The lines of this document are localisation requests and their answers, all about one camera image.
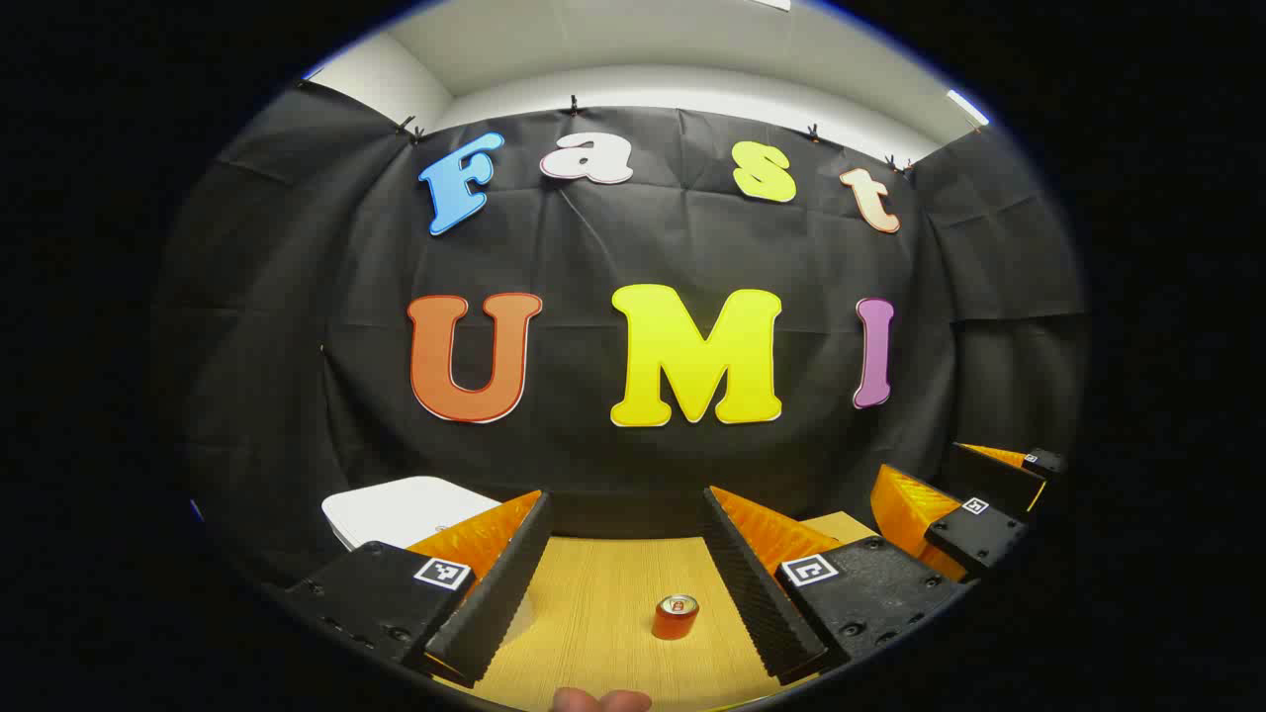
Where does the red pop can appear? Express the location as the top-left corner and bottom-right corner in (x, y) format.
(652, 593), (700, 641)

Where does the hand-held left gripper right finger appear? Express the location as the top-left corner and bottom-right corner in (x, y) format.
(702, 485), (975, 686)

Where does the wooden desktop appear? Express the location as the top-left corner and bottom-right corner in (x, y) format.
(435, 511), (881, 712)

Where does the white desktop garbage bin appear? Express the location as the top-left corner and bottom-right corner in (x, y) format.
(321, 476), (503, 552)

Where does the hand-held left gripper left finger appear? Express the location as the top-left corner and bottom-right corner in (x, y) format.
(285, 489), (555, 690)

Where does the black backdrop cloth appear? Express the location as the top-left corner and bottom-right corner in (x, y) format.
(148, 79), (1089, 594)

